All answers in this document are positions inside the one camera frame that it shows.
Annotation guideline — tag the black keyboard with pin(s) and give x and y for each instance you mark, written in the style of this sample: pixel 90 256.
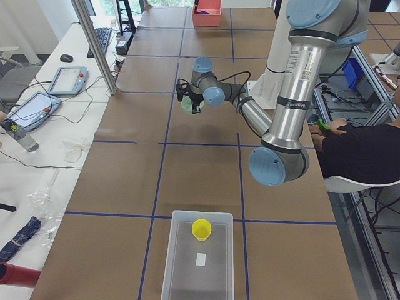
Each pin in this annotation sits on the black keyboard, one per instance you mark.
pixel 103 36

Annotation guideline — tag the clear plastic bag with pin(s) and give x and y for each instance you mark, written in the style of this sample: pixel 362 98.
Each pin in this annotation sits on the clear plastic bag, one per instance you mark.
pixel 46 208

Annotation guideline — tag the green handheld tool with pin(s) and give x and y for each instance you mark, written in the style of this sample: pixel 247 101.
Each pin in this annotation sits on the green handheld tool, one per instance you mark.
pixel 322 126

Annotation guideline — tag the crumpled white tissue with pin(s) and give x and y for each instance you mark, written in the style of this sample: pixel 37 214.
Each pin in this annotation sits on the crumpled white tissue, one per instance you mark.
pixel 73 148

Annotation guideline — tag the yellow plastic cup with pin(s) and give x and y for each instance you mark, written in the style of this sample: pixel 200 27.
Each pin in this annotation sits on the yellow plastic cup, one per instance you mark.
pixel 201 229

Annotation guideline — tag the pink plastic tray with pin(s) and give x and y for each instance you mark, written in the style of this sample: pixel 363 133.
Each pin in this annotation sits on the pink plastic tray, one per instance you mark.
pixel 213 7

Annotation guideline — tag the folded blue umbrella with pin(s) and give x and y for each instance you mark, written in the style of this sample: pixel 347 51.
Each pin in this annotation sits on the folded blue umbrella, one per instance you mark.
pixel 20 239

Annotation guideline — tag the far blue teach pendant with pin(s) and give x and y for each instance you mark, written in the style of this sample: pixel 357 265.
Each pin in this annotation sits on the far blue teach pendant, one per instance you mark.
pixel 68 81

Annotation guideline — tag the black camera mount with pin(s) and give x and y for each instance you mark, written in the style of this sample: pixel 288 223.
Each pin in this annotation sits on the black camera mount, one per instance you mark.
pixel 182 89

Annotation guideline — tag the red fire extinguisher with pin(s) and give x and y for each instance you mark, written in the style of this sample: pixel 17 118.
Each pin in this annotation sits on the red fire extinguisher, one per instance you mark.
pixel 23 277

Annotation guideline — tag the black computer mouse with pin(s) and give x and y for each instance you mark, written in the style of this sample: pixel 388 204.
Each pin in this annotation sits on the black computer mouse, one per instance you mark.
pixel 66 58

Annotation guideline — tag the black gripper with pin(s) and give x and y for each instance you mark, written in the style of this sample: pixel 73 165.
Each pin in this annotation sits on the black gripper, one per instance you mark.
pixel 195 96

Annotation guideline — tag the translucent white plastic bin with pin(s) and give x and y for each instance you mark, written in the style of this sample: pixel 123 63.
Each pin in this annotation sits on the translucent white plastic bin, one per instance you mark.
pixel 199 269

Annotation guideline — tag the black equipment box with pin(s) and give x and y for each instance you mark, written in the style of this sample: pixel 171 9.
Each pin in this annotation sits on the black equipment box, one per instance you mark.
pixel 123 43

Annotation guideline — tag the purple microfiber cloth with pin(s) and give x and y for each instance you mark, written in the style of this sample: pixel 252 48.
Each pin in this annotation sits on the purple microfiber cloth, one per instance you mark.
pixel 196 11

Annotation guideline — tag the near blue teach pendant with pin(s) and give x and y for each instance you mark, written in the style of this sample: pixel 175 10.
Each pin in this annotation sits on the near blue teach pendant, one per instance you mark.
pixel 32 113

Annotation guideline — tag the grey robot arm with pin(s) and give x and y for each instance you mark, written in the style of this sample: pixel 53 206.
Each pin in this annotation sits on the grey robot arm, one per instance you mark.
pixel 305 31

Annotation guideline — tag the blue teach pendant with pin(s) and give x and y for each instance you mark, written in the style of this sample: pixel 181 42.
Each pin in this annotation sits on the blue teach pendant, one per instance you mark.
pixel 68 81
pixel 32 113

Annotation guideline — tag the clear water bottle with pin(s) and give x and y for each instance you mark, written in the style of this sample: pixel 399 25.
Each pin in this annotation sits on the clear water bottle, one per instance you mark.
pixel 20 135

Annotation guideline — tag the white label in bin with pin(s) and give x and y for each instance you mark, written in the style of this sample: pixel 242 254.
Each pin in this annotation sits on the white label in bin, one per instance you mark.
pixel 201 259

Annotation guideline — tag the person in black clothes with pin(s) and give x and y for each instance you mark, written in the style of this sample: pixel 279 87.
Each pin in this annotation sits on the person in black clothes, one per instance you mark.
pixel 366 154

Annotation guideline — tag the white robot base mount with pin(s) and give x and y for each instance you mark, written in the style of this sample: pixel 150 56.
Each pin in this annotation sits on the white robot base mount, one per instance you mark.
pixel 266 89

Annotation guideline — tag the mint green bowl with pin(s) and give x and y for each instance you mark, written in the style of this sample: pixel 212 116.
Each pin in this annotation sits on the mint green bowl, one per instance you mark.
pixel 186 105

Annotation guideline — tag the grey aluminium post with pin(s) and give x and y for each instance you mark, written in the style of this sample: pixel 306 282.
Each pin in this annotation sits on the grey aluminium post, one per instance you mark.
pixel 91 36

